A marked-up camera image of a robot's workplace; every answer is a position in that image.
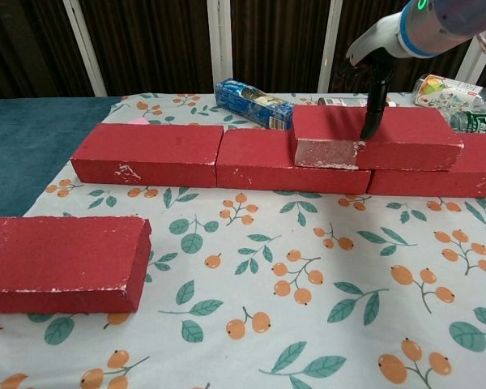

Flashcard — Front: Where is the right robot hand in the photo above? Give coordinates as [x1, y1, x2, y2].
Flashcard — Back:
[339, 11, 414, 141]

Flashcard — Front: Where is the red brick with scraped end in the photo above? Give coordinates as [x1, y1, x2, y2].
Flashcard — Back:
[289, 104, 465, 171]

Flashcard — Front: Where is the red foam brick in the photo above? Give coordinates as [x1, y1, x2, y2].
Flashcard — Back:
[215, 128, 373, 195]
[366, 131, 486, 199]
[70, 123, 224, 190]
[0, 215, 153, 315]

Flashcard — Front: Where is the dark can lying down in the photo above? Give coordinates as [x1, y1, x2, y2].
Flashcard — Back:
[318, 96, 398, 109]

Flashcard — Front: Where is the clear bottle fruit label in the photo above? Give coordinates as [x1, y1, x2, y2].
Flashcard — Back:
[412, 74, 486, 117]

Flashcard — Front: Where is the clear bottle green label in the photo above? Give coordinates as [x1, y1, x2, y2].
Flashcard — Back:
[447, 109, 486, 141]

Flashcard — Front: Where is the blue cookie package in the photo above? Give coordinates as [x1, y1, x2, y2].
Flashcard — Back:
[214, 79, 296, 131]

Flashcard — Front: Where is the floral tablecloth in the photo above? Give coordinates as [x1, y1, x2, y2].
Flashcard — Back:
[0, 91, 486, 389]

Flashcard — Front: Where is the teal felt table cover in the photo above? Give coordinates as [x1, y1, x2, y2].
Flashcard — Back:
[0, 95, 125, 218]

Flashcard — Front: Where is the white partition frame post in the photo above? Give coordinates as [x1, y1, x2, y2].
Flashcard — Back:
[206, 0, 234, 95]
[62, 0, 109, 97]
[455, 34, 486, 86]
[318, 0, 345, 93]

